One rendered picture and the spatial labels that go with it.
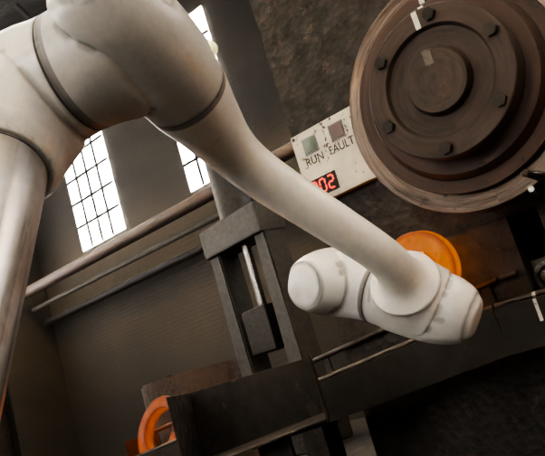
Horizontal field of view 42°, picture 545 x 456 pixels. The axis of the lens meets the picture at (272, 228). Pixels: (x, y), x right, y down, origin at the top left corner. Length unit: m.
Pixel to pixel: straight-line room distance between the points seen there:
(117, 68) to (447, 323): 0.57
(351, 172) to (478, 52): 0.47
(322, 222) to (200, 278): 9.27
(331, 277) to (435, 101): 0.41
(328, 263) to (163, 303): 9.69
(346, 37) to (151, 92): 1.03
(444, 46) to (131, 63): 0.74
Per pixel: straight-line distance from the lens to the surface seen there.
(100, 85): 0.72
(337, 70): 1.71
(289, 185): 0.88
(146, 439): 2.03
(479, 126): 1.27
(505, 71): 1.27
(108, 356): 11.82
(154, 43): 0.70
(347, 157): 1.64
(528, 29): 1.32
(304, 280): 1.07
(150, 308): 10.94
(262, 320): 6.93
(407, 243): 1.42
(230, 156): 0.83
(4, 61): 0.74
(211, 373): 3.96
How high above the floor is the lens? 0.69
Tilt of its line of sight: 12 degrees up
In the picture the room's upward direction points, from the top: 17 degrees counter-clockwise
